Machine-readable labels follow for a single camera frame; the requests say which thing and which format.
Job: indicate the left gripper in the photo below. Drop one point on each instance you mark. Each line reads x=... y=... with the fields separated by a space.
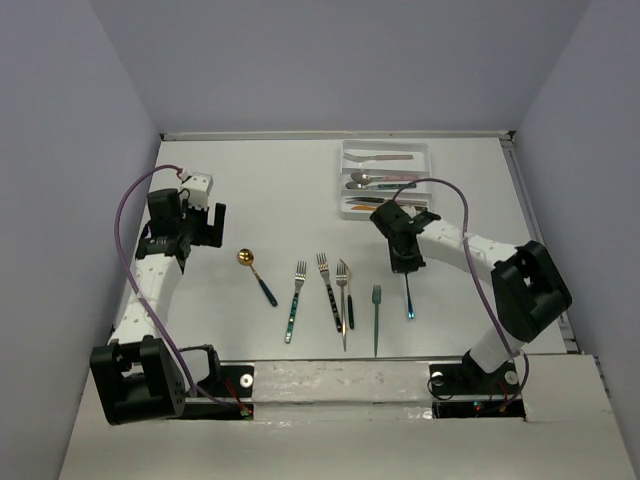
x=208 y=235

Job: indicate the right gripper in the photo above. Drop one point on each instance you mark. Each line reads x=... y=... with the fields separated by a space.
x=399 y=265

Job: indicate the teal metal fork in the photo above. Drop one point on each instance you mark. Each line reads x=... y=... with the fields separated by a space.
x=376 y=300

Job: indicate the blue spoon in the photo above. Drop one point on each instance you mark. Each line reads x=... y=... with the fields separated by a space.
x=409 y=302

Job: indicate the gold spoon teal handle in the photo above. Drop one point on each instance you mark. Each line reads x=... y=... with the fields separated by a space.
x=246 y=258

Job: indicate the silver fork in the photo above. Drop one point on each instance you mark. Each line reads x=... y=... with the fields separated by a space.
x=341 y=281

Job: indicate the gold knife dark green handle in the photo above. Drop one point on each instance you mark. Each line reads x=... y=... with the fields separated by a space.
x=350 y=306

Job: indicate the teal handled knife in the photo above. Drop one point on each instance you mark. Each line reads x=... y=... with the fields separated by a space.
x=365 y=200

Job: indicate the fork black patterned handle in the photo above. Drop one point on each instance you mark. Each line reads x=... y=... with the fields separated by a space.
x=325 y=275

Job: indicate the spoon pink handle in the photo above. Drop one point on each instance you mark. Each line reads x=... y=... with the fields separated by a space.
x=364 y=178

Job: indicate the fork teal patterned handle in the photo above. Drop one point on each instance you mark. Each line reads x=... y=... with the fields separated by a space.
x=299 y=280

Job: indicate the fork pink handle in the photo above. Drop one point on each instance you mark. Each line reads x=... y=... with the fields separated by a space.
x=378 y=158

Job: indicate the black handled knife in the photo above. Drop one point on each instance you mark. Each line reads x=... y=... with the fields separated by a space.
x=416 y=204

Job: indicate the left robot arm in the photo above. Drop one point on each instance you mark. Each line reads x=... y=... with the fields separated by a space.
x=140 y=373

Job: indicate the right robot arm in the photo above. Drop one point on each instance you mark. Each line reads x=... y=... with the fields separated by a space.
x=470 y=253

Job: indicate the white cutlery tray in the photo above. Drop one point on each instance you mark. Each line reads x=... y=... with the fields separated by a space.
x=371 y=172

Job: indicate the white front board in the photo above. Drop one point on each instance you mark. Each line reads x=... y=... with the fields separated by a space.
x=570 y=433

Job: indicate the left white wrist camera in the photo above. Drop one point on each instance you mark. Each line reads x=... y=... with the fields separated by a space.
x=198 y=188

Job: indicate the metal rear rail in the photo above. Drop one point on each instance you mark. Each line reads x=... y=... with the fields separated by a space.
x=331 y=135

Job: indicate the metal rail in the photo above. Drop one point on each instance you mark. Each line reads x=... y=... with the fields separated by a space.
x=331 y=135
x=529 y=291

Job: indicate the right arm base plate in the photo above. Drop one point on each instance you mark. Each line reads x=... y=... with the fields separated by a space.
x=457 y=395

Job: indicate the metal right rail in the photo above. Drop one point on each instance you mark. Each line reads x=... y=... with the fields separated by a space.
x=529 y=291

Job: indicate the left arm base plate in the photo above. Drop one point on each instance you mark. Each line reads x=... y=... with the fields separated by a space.
x=228 y=399

